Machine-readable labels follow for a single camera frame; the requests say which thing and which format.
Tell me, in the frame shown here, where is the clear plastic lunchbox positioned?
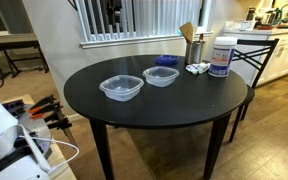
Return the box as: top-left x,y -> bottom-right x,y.
99,74 -> 145,102
142,65 -> 180,88

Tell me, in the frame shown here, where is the blue plastic lid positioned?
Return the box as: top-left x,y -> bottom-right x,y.
155,54 -> 180,66

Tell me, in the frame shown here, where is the white window sill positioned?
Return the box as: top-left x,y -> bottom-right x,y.
80,31 -> 214,50

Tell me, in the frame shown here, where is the crumpled white blue wrapper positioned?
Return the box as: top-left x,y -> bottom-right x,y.
185,61 -> 211,76

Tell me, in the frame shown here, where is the metal utensil cup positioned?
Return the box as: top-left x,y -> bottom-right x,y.
184,40 -> 205,65

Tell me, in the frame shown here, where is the black table leg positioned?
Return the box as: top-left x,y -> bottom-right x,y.
89,118 -> 115,180
202,113 -> 233,180

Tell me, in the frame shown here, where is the wooden spatula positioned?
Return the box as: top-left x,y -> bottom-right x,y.
179,21 -> 196,44

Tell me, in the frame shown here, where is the white wipes canister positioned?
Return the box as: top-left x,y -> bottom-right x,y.
208,36 -> 238,78

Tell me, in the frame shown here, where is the black orange bar clamp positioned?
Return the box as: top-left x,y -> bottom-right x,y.
45,111 -> 74,132
28,94 -> 57,112
30,101 -> 64,120

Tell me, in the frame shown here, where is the clear plastic tub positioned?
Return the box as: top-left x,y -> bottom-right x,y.
224,19 -> 257,32

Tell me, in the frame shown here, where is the black metal chair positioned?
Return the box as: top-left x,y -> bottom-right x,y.
228,38 -> 280,143

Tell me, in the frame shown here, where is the black folding stand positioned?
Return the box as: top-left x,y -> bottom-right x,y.
0,33 -> 50,80

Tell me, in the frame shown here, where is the chrome kitchen faucet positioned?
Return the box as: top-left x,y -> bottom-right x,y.
278,3 -> 288,18

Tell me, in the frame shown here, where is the white cable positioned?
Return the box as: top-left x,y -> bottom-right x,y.
18,134 -> 80,174

